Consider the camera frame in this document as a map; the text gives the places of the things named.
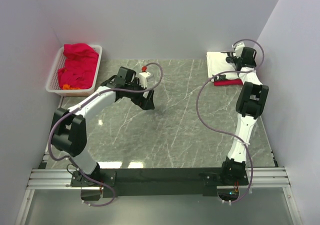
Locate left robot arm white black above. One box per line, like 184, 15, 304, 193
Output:
48, 65, 155, 186

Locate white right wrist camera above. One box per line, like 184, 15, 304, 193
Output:
232, 41, 245, 57

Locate white plastic laundry basket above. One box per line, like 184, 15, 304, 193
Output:
45, 44, 103, 97

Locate red t shirt in basket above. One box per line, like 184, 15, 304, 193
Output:
57, 43, 99, 90

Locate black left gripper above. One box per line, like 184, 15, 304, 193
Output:
125, 78, 155, 110

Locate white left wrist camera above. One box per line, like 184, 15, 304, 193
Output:
137, 66, 154, 89

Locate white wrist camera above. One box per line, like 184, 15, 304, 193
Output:
137, 66, 154, 89
232, 41, 245, 57

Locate orange cloth in basket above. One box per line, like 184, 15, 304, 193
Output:
62, 84, 78, 90

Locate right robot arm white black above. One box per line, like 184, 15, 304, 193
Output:
219, 42, 269, 185

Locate folded red t shirt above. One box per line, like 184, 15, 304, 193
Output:
213, 79, 243, 87

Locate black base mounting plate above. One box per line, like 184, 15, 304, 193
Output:
70, 167, 252, 198

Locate white t shirt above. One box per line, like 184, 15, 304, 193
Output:
206, 51, 239, 82

